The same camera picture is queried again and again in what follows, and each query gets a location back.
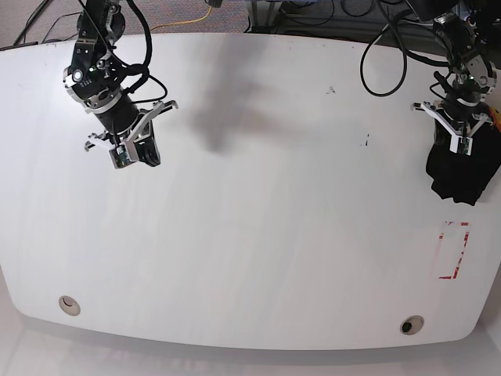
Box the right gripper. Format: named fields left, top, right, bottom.
left=84, top=99, right=178, bottom=167

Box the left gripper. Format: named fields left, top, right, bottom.
left=411, top=100, right=497, bottom=138

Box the black t-shirt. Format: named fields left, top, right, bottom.
left=426, top=105, right=500, bottom=206

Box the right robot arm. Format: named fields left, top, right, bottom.
left=63, top=1, right=178, bottom=169

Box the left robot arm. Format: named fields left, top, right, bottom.
left=407, top=1, right=500, bottom=137

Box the red tape rectangle marking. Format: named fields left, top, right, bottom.
left=434, top=221, right=470, bottom=280

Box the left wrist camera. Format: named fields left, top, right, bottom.
left=449, top=135, right=473, bottom=156

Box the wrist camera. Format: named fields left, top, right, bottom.
left=449, top=135, right=473, bottom=156
left=109, top=145, right=139, bottom=169

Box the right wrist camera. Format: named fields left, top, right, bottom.
left=109, top=145, right=139, bottom=169

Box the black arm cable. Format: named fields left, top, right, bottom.
left=359, top=0, right=410, bottom=97

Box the yellow cable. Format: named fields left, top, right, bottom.
left=150, top=3, right=214, bottom=32

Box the left table cable grommet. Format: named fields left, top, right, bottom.
left=58, top=295, right=81, bottom=316

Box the table cable grommet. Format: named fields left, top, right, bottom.
left=58, top=295, right=81, bottom=316
left=400, top=315, right=424, bottom=336

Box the right table cable grommet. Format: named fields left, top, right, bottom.
left=400, top=315, right=424, bottom=336

